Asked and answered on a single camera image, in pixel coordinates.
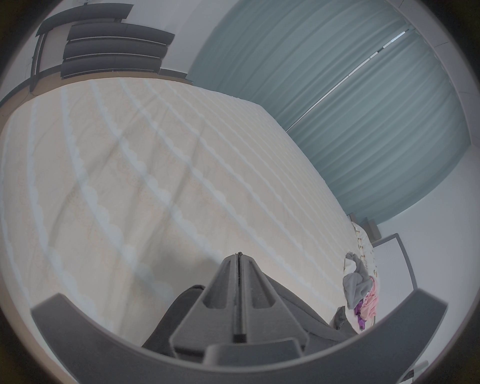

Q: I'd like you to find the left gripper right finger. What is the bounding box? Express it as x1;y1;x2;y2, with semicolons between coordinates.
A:
240;254;310;349

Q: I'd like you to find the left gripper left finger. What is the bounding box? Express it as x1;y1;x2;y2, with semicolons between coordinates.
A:
169;253;241;355

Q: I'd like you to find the black T-shirt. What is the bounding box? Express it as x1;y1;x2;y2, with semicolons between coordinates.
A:
142;275;361;361

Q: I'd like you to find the bed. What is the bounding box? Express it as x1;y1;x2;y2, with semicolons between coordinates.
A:
0;77;418;338

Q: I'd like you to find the purple garment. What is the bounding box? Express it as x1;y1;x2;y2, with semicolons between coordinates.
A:
353;299;371;331

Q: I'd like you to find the grey garment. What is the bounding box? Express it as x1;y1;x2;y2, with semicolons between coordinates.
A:
342;252;374;310

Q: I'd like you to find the pink garment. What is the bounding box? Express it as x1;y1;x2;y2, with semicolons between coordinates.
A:
360;277;378;320

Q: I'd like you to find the white printed pillow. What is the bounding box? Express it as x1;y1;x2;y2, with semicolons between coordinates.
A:
352;221;380;286

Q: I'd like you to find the grey bedside table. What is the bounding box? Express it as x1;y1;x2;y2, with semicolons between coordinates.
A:
349;214;382;241

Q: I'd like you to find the blue-green curtain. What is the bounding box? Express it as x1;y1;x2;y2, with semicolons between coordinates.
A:
287;27;472;226
186;0;414;133

